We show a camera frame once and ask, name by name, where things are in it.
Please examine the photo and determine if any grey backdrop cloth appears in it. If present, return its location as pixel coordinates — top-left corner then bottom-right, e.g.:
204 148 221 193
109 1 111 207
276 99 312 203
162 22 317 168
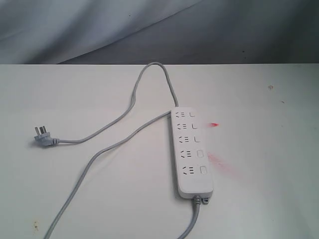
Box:
0 0 319 64

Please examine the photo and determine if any grey cable with plug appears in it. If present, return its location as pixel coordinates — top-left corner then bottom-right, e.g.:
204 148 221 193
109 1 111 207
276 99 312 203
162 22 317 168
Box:
41 62 201 239

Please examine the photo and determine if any grey three-pin plug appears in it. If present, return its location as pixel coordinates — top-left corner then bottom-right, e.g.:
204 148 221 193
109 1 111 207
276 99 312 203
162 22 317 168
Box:
34 126 59 147

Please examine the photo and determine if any white power strip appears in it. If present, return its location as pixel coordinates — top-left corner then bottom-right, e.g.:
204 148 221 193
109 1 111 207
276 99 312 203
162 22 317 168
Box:
171 107 214 204

